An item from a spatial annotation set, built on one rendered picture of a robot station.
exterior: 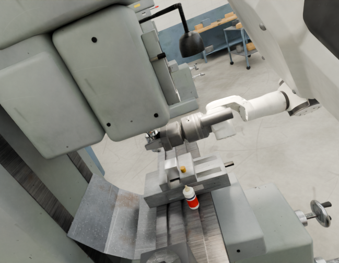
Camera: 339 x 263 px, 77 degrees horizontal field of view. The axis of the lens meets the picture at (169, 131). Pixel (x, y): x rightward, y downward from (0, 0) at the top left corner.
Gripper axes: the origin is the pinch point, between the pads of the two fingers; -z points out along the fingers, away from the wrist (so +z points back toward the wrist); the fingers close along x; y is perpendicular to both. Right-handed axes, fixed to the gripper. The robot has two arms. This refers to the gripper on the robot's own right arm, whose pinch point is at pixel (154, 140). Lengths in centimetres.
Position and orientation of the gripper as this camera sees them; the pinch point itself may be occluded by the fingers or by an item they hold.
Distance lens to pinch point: 72.3
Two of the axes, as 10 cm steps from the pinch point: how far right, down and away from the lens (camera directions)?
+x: 0.3, 4.8, -8.8
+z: 9.4, -3.1, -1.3
